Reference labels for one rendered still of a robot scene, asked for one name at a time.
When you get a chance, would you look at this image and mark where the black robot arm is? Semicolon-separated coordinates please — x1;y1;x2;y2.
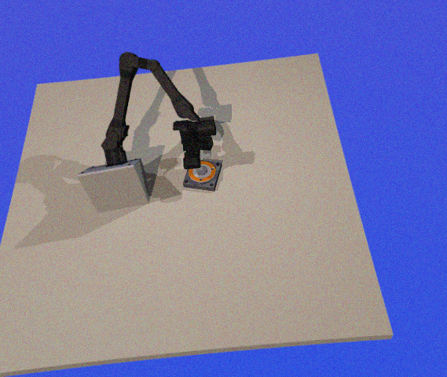
101;52;216;167

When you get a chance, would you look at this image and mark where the orange round plate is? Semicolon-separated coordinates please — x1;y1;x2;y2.
189;161;216;183

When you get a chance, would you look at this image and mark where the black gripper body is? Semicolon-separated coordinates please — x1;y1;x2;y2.
181;134;201;170

